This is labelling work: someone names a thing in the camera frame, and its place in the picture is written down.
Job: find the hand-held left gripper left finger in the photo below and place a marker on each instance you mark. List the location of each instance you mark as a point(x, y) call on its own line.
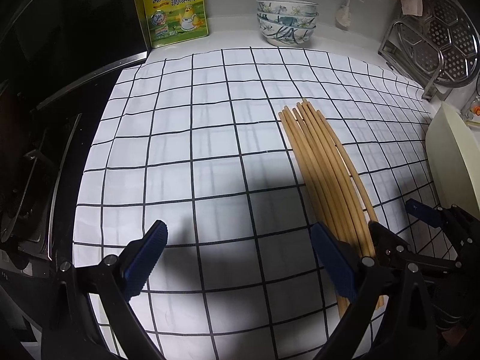
point(144, 262)

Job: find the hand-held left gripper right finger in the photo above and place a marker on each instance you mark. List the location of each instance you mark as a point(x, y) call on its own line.
point(333, 266)

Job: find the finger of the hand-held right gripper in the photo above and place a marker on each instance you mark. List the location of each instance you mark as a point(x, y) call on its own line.
point(423, 212)
point(392, 249)

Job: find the large cream round plate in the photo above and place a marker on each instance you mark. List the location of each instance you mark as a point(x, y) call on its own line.
point(453, 157)

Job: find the bundle of wooden chopsticks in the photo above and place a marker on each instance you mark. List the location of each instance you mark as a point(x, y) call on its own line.
point(322, 165)

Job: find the gas pipe with valves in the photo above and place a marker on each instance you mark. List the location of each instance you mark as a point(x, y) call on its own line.
point(476, 110)

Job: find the white black-checked cloth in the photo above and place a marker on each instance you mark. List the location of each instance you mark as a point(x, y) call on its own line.
point(187, 138)

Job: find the black gas stove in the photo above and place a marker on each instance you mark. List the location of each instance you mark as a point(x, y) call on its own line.
point(45, 127)

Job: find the metal dish rack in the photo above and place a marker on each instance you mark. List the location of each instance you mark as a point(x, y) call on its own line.
point(397, 41)

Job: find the yellow seasoning pouch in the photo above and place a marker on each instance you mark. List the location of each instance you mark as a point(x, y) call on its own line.
point(176, 11)

